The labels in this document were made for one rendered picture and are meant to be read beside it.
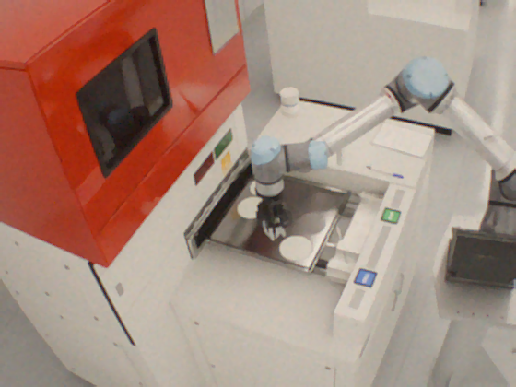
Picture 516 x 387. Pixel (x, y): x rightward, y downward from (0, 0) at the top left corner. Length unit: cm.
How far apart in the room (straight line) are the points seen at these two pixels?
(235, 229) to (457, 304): 77
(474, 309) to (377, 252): 38
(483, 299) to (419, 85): 72
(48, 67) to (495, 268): 137
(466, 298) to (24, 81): 139
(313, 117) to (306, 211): 45
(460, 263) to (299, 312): 52
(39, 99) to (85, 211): 30
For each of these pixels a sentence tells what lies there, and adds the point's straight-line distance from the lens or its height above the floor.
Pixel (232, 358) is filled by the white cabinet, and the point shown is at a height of 57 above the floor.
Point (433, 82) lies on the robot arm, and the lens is 145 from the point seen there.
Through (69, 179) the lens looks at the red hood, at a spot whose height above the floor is 152.
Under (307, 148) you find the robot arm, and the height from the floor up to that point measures 132.
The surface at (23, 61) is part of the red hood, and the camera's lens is 103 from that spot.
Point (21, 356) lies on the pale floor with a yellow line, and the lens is 294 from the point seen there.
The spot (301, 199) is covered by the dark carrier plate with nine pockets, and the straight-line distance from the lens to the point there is 188.
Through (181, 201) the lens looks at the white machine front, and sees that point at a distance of 167.
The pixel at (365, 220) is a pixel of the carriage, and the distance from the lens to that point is 183.
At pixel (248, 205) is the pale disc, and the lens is 188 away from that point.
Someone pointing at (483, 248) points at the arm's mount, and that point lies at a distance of 166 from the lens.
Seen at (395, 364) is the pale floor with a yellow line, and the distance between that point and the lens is 252.
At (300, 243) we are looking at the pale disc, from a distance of 174.
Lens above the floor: 221
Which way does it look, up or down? 43 degrees down
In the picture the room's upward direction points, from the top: 8 degrees counter-clockwise
